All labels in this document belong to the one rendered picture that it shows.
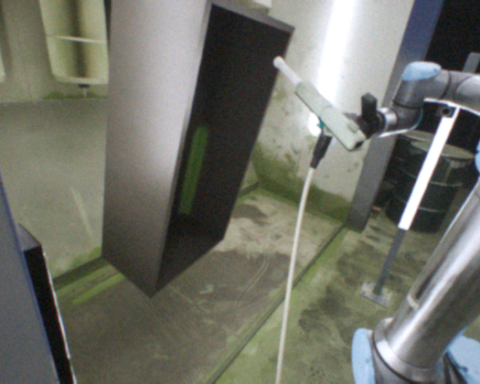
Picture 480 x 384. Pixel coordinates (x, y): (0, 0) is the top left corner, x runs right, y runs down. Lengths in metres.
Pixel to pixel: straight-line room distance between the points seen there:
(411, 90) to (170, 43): 0.73
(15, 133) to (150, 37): 1.45
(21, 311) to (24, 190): 1.75
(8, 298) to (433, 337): 0.70
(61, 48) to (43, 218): 1.01
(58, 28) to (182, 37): 1.26
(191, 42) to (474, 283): 0.81
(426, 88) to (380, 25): 1.87
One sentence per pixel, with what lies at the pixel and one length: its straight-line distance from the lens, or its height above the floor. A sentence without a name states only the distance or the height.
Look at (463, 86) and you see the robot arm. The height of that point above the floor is 1.49.
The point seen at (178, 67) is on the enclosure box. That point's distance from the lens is 0.89.
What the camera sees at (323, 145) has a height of 1.28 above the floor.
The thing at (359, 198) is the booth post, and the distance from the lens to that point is 3.02.
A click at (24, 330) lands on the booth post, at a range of 0.44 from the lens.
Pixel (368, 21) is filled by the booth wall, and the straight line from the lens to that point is 2.91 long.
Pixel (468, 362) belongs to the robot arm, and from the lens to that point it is 0.93.
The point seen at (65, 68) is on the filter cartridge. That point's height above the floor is 1.33.
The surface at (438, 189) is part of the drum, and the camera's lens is 3.41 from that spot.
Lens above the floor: 1.49
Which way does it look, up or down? 25 degrees down
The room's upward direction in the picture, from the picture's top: 7 degrees clockwise
